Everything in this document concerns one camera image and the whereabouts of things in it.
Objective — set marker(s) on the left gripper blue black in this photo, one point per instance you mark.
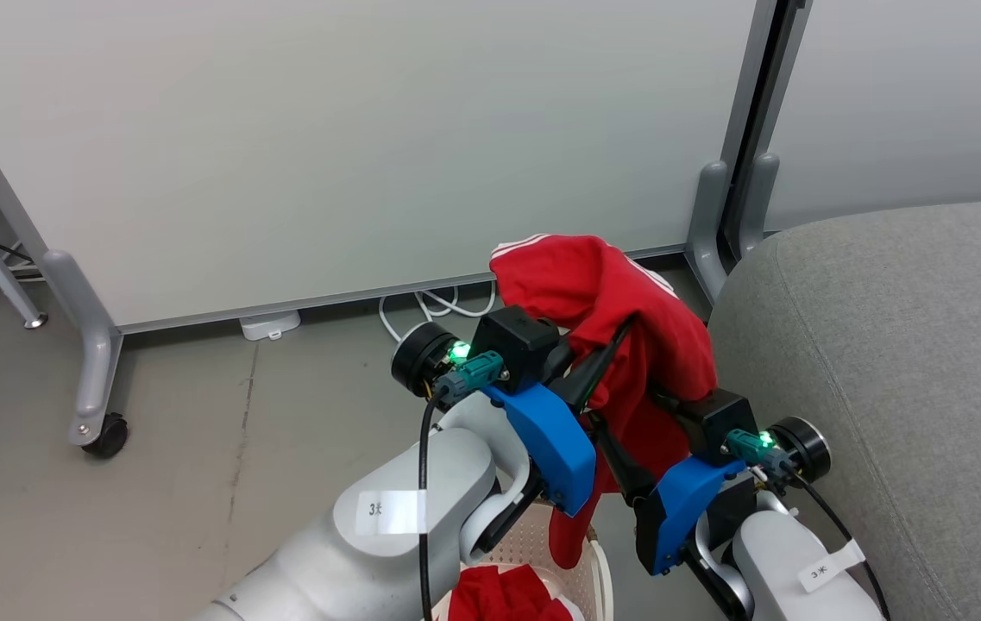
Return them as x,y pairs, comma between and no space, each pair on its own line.
542,440

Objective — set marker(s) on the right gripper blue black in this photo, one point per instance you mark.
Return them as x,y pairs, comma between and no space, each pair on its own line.
688,509

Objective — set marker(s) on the red garment with white stripes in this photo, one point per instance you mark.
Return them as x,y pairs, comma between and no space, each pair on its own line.
594,285

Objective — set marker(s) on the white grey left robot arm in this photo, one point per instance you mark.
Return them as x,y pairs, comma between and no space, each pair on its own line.
343,565

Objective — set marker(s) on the white label on right arm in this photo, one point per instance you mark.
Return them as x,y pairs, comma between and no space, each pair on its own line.
826,569

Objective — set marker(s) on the white label on left arm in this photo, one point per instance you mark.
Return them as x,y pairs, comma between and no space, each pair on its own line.
391,511

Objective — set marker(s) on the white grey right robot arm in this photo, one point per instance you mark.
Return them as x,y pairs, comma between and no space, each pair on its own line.
783,565

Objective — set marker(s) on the cream perforated laundry basket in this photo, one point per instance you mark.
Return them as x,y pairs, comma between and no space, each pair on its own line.
533,536

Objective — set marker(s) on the grey curved partition foot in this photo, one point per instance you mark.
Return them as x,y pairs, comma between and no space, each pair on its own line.
708,224
97,362
757,198

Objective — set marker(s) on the grey fabric sofa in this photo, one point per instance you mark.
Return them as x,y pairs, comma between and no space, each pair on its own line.
930,388

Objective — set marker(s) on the large white partition panel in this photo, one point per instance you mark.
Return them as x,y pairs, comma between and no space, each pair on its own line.
369,129

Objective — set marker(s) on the white power adapter box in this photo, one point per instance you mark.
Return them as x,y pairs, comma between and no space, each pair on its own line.
270,326

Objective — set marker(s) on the narrow white partition panel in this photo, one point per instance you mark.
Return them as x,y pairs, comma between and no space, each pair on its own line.
904,103

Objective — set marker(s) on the black caster wheel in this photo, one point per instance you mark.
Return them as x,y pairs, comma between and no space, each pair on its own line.
109,435

